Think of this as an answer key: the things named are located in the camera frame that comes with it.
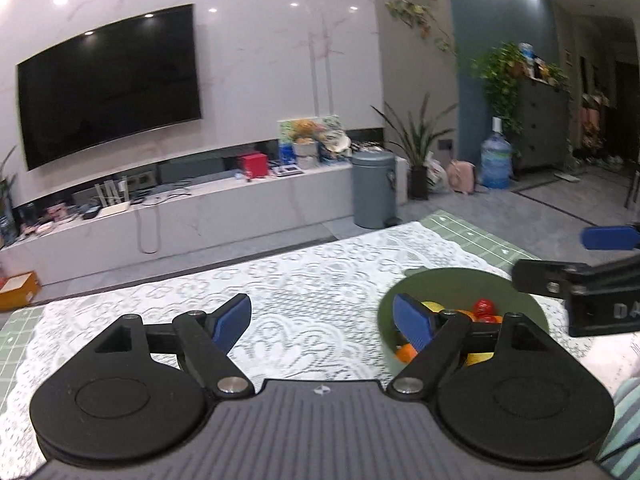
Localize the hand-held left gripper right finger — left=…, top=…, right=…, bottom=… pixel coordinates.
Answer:
left=385, top=294, right=553, bottom=400

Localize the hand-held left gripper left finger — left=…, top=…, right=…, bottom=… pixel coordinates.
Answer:
left=92, top=292, right=251, bottom=396

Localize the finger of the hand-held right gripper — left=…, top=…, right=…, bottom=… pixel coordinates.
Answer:
left=580, top=226, right=640, bottom=251
left=512, top=255, right=640, bottom=297

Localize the green colander bowl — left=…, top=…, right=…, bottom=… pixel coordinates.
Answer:
left=378, top=267, right=551, bottom=376

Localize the white lace tablecloth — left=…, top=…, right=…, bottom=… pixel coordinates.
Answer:
left=10, top=220, right=640, bottom=461

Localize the long white TV console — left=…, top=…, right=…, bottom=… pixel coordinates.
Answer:
left=0, top=160, right=408, bottom=286

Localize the teal striped cloth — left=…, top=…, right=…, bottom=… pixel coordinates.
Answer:
left=597, top=375, right=640, bottom=480

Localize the blue water jug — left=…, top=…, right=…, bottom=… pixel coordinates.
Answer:
left=480, top=116, right=513, bottom=190

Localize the pink appliance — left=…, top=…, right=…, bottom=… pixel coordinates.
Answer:
left=447, top=159, right=476, bottom=196

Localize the dark green cabinet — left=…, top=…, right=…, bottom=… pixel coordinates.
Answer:
left=515, top=77, right=573, bottom=178

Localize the grey trash bin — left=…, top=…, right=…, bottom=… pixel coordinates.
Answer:
left=351, top=151, right=401, bottom=229

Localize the long-leaf potted plant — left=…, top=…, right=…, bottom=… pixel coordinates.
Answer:
left=371, top=92, right=458, bottom=201

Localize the white plastic bag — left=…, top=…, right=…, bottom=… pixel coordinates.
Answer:
left=424, top=157, right=448, bottom=193

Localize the red box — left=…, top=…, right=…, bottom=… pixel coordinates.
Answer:
left=237, top=152, right=268, bottom=180

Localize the white wifi router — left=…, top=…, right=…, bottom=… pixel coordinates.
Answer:
left=94, top=176, right=132, bottom=207

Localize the white gift bucket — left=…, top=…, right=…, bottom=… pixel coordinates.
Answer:
left=292, top=141, right=320, bottom=170

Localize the white hat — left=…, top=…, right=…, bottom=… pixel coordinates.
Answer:
left=320, top=130, right=351, bottom=153

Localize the green ivy plant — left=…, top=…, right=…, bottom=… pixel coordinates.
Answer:
left=470, top=42, right=571, bottom=133

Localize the orange cardboard box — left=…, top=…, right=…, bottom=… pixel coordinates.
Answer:
left=0, top=271, right=41, bottom=312

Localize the green printed card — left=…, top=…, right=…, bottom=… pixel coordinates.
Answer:
left=278, top=116, right=343, bottom=146

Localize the slim-leaf potted plant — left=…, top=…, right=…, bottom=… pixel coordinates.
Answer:
left=0, top=146, right=18, bottom=246

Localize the black curved television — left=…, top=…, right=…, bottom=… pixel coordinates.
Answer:
left=16, top=4, right=202, bottom=171

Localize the hanging vine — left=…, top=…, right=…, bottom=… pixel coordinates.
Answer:
left=385, top=0, right=458, bottom=56

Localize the black cable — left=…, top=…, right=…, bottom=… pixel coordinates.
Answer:
left=135, top=187, right=193, bottom=255

